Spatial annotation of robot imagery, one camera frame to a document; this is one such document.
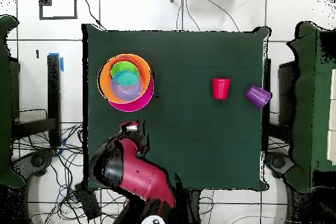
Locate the small orange bowl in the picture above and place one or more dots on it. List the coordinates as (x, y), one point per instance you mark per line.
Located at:
(143, 73)

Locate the small blue bowl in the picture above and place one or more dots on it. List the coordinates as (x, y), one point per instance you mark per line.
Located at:
(127, 84)

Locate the red cup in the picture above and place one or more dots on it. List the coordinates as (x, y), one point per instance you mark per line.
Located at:
(221, 88)

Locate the small green bowl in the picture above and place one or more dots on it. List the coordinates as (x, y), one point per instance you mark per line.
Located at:
(122, 67)

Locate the large orange bowl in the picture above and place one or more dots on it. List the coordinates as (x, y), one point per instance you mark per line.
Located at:
(105, 84)

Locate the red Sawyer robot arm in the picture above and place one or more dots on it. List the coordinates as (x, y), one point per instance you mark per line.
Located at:
(141, 176)

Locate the large pink bowl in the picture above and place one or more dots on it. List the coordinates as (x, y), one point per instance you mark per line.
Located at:
(143, 103)

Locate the dark green tablecloth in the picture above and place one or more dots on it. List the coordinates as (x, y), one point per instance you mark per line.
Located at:
(307, 103)
(197, 50)
(5, 103)

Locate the purple cup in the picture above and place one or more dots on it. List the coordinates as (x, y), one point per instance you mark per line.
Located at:
(258, 96)

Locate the black metal stand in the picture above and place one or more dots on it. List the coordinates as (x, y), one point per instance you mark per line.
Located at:
(53, 98)

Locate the blue tape strip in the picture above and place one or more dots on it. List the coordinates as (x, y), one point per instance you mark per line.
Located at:
(61, 65)

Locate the black box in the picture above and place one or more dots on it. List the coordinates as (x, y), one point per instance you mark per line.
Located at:
(287, 95)
(15, 90)

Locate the dark grey chair base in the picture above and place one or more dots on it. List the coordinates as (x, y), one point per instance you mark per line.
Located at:
(36, 161)
(278, 161)

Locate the black power brick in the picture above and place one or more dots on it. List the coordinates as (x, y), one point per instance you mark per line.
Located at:
(88, 203)

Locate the black floor tape square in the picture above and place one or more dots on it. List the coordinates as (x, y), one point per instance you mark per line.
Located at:
(57, 18)

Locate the white box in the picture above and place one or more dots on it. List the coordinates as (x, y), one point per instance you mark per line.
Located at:
(332, 116)

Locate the black upright post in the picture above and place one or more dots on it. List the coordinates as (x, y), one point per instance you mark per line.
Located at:
(266, 124)

